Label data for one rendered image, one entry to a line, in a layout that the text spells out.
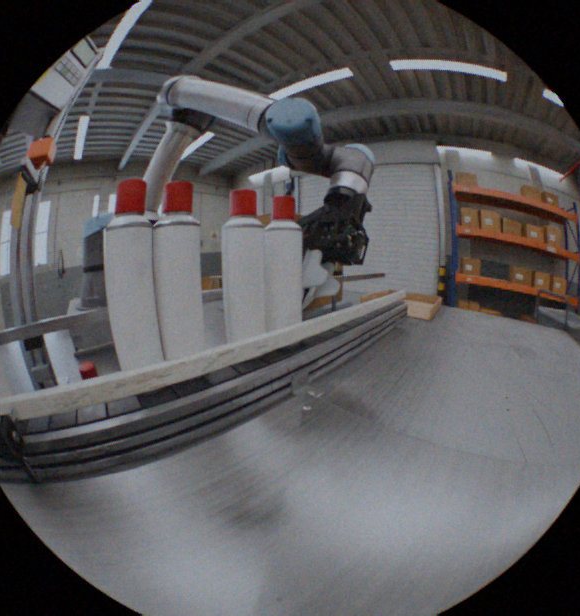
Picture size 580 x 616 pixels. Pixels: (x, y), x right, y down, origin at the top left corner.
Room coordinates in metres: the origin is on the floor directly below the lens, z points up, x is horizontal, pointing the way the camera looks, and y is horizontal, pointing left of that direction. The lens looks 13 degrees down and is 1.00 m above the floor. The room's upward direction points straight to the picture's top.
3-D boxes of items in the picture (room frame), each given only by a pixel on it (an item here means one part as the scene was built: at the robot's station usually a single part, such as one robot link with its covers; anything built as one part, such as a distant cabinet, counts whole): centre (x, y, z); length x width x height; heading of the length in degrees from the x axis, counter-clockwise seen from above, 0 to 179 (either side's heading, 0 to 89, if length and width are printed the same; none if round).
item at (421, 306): (0.78, -0.44, 0.85); 0.30 x 0.26 x 0.04; 135
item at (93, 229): (0.44, 0.48, 1.09); 0.13 x 0.12 x 0.14; 168
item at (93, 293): (0.44, 0.49, 0.97); 0.15 x 0.15 x 0.10
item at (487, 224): (2.04, -3.61, 1.26); 2.78 x 0.61 x 2.51; 53
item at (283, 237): (0.31, 0.01, 0.98); 0.05 x 0.05 x 0.20
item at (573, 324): (0.58, -2.32, 0.48); 0.89 x 0.63 x 0.96; 72
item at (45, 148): (0.10, 0.30, 1.05); 0.10 x 0.04 x 0.33; 45
